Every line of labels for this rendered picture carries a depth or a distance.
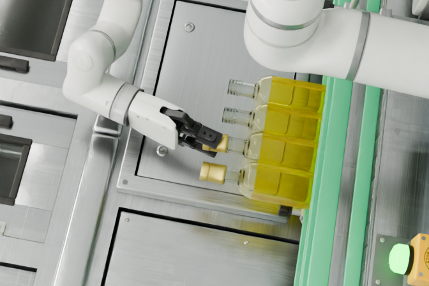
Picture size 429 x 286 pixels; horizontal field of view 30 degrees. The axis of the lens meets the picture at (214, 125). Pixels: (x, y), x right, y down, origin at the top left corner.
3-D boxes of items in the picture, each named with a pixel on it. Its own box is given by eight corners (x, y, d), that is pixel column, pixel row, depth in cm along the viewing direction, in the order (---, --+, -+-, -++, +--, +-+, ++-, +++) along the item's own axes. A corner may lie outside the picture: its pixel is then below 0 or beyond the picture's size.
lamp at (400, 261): (406, 249, 122) (387, 246, 123) (415, 242, 118) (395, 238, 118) (404, 278, 121) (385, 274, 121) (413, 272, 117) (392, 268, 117)
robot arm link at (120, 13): (136, -17, 132) (99, 87, 142) (165, -36, 143) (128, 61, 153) (92, -40, 132) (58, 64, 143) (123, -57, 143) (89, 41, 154)
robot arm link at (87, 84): (90, 18, 146) (66, 34, 138) (142, 41, 145) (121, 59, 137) (73, 87, 154) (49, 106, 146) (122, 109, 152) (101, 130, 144)
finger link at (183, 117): (150, 114, 145) (173, 131, 147) (170, 108, 138) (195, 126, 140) (152, 109, 145) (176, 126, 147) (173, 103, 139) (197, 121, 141)
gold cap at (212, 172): (227, 163, 142) (203, 158, 142) (223, 182, 141) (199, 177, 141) (226, 168, 146) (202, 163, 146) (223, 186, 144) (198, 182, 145)
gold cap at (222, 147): (228, 138, 148) (204, 135, 148) (229, 131, 144) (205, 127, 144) (225, 156, 146) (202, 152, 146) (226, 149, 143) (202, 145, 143)
